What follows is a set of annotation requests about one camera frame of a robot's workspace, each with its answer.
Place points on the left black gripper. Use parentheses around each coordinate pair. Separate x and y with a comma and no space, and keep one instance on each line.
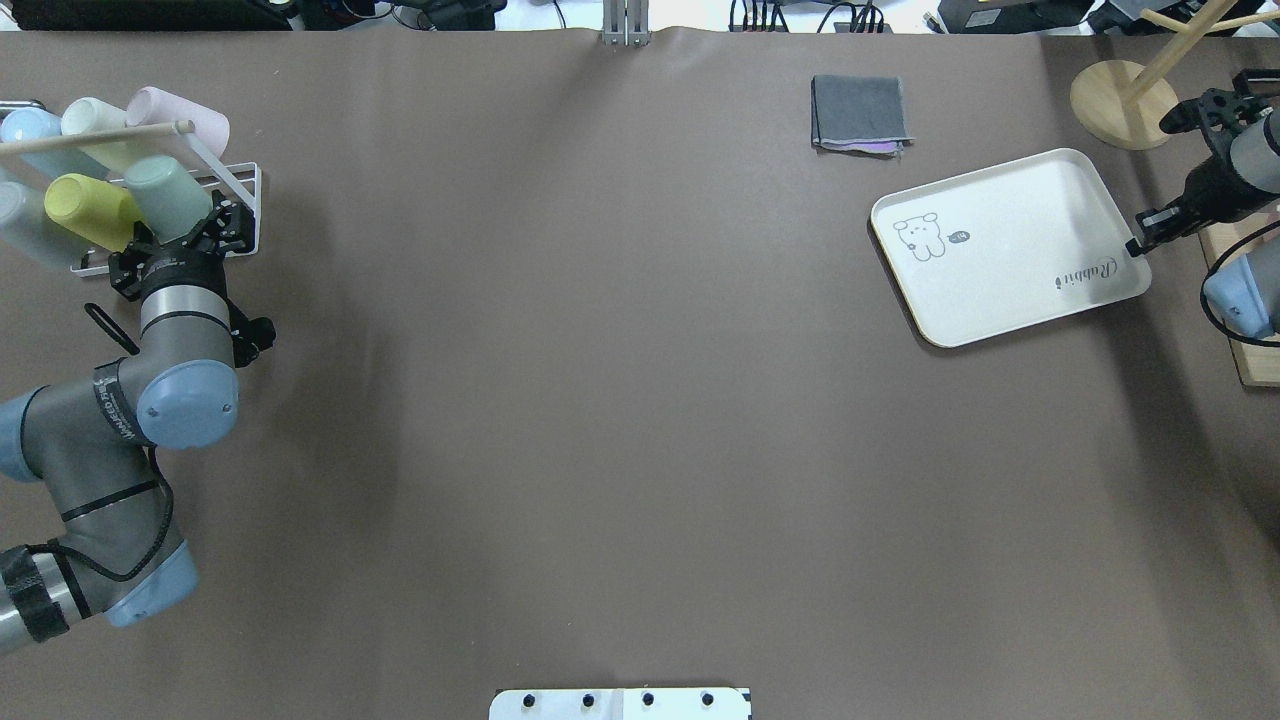
(172,273)

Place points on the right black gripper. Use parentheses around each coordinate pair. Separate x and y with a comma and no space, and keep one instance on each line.
(1212,192)

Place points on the green cup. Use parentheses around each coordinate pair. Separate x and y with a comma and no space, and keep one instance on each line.
(171,200)

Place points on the cream rabbit tray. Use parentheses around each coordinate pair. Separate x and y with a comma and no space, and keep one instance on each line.
(999,249)

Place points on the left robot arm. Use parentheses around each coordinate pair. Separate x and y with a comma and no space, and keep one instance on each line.
(92,443)

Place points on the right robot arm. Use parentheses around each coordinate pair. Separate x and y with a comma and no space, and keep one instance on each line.
(1254,156)

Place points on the yellow cup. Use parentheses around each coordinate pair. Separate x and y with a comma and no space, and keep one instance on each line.
(98,211)

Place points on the grey-blue cup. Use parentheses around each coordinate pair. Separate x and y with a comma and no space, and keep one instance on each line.
(26,226)

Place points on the pink cup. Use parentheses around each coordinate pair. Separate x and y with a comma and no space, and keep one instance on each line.
(153,105)

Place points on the cream cup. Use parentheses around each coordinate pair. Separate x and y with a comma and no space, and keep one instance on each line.
(89,115)

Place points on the wooden mug tree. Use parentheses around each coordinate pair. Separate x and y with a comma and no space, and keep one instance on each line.
(1122,102)

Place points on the grey folded cloth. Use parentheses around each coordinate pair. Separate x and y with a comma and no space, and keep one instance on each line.
(859,114)

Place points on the white wire cup rack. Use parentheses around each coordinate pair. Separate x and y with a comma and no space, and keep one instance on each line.
(239,181)

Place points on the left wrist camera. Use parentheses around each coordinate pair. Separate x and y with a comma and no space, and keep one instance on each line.
(250,337)

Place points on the wooden rack handle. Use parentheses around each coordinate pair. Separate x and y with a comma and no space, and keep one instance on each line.
(178,127)

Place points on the aluminium frame post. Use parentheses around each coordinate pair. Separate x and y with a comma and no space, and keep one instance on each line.
(625,23)

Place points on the white pedestal column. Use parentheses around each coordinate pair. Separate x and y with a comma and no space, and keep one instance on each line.
(623,703)

